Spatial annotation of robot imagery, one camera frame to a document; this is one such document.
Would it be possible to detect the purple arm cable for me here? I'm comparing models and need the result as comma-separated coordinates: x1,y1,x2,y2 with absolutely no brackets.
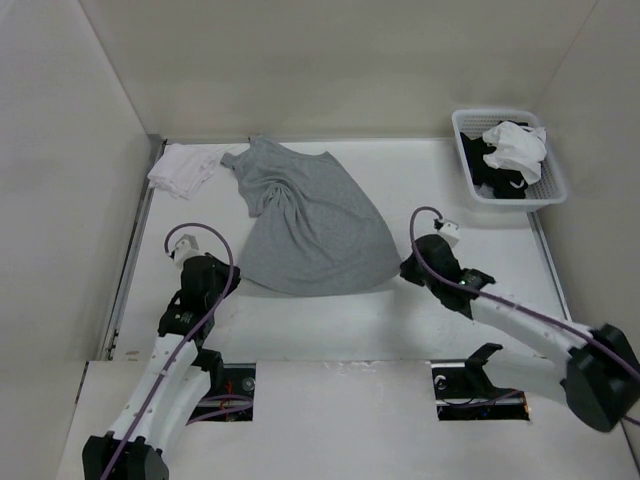
409,205,640,426
99,222,242,480

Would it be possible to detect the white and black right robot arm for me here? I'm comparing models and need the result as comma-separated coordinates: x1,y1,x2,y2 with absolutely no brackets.
400,234,639,432

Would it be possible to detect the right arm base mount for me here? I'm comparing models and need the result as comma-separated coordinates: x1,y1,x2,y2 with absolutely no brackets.
431,343,530,421

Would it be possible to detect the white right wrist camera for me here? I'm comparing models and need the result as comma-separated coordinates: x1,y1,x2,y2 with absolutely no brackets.
434,218,460,248

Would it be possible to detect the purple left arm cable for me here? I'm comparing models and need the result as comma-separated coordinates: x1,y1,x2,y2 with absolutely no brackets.
99,222,242,480

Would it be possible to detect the folded white tank top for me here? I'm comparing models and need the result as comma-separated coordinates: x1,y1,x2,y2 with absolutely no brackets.
147,144,234,200

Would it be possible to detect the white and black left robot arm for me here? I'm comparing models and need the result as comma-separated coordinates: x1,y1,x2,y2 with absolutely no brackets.
82,253,241,479

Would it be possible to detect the grey tank top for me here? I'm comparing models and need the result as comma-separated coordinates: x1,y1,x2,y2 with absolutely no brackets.
221,137,401,296

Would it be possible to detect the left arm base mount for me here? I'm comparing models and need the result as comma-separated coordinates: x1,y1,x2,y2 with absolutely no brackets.
189,364,257,423

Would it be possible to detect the crumpled white tank top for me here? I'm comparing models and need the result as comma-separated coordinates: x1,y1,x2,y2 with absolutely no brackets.
482,121,547,184

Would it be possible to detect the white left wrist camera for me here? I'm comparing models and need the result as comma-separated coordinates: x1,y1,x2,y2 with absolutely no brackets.
168,234,200,269

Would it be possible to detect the black garment in basket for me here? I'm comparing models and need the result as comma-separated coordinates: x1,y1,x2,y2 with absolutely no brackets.
459,133,529,200

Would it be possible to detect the metal table edge rail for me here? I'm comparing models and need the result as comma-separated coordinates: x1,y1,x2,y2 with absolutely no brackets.
97,134,167,360

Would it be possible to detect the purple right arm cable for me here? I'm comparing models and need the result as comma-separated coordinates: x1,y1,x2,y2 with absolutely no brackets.
409,205,640,426

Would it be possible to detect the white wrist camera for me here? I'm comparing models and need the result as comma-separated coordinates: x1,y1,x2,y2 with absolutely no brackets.
434,218,460,248
168,234,200,269

